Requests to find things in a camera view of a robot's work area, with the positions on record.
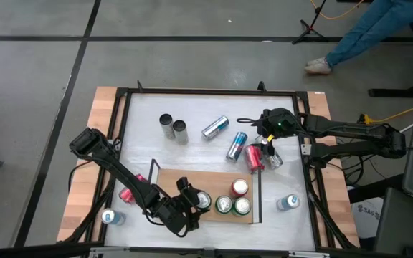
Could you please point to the white printed bag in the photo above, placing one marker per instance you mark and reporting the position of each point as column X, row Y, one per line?
column 366, row 215

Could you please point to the blue silver Red Bull can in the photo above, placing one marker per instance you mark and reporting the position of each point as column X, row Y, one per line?
column 237, row 147

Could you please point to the dark grey box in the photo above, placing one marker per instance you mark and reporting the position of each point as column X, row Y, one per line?
column 400, row 222

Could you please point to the black diagonal frame strut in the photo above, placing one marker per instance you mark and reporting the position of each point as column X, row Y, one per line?
column 95, row 215
column 324, row 224

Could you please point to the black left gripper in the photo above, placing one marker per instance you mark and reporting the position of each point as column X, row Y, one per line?
column 172, row 215

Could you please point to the light blue silver energy can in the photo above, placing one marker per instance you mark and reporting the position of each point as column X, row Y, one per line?
column 112, row 216
column 215, row 127
column 288, row 202

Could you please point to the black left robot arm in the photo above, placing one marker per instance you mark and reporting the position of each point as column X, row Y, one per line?
column 120, row 172

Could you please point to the person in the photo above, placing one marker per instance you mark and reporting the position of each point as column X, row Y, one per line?
column 371, row 28

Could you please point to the black desk frame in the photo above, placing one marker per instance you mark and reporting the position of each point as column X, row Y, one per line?
column 389, row 92

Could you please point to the red can blue-white print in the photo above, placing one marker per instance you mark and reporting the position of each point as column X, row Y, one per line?
column 125, row 195

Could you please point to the wooden shelf black metal frame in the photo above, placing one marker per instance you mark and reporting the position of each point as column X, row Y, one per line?
column 213, row 179

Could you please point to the black metal table frame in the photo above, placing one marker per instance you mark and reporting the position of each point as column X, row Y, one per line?
column 210, row 91

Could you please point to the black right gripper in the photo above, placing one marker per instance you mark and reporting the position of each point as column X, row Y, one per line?
column 278, row 123

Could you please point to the white printed slim can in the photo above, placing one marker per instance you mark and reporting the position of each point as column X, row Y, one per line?
column 275, row 162

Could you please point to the red soda can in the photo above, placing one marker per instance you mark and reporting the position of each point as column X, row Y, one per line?
column 239, row 187
column 254, row 159

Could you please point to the black tripod stand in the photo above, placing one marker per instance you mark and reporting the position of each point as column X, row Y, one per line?
column 310, row 26

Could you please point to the white Celsius can black lid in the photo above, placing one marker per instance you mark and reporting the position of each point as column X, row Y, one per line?
column 180, row 134
column 167, row 127

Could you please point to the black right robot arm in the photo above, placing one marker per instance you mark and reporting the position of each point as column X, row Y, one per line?
column 353, row 127

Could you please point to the black frame bracket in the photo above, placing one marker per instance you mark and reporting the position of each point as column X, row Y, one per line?
column 140, row 86
column 261, row 86

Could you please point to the green lemon-lime soda can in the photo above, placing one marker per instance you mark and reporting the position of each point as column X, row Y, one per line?
column 224, row 204
column 242, row 206
column 204, row 200

